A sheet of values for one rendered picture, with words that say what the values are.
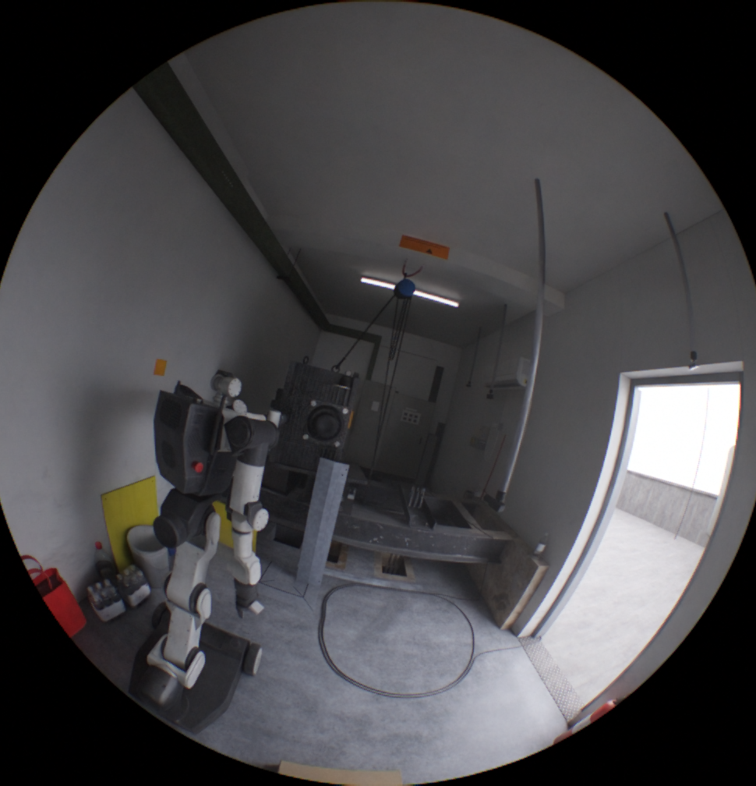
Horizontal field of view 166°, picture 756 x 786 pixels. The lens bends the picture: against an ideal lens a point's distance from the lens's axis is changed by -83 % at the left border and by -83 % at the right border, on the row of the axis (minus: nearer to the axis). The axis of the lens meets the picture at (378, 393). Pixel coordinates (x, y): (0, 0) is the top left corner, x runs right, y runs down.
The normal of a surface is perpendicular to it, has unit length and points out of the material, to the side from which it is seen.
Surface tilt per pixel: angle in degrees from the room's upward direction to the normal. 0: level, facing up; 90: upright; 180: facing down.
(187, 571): 59
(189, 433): 88
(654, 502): 90
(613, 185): 180
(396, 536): 90
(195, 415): 88
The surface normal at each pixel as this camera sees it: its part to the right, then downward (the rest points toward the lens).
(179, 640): 0.20, -0.56
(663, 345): -0.97, -0.25
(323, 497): -0.11, -0.04
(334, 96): -0.25, 0.97
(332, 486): 0.21, 0.04
